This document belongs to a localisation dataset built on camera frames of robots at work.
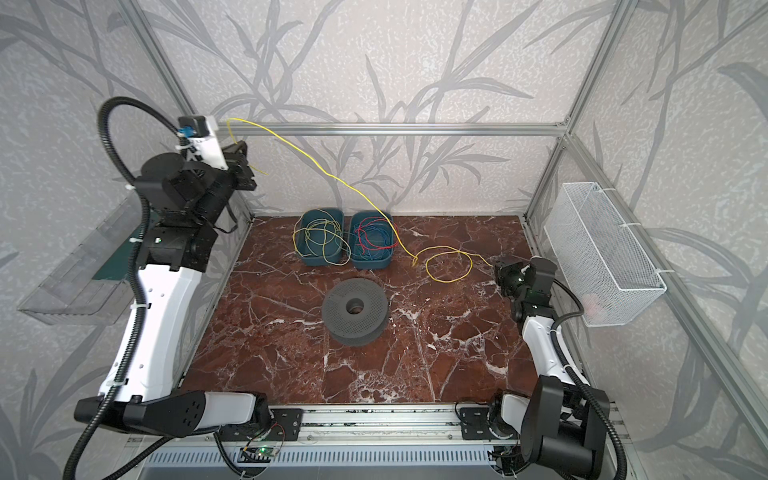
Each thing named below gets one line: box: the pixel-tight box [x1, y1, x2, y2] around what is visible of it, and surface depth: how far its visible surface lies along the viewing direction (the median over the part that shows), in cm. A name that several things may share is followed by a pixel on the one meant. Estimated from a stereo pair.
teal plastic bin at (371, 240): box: [349, 211, 394, 270], surface depth 107 cm
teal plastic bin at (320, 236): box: [298, 208, 345, 266], surface depth 117 cm
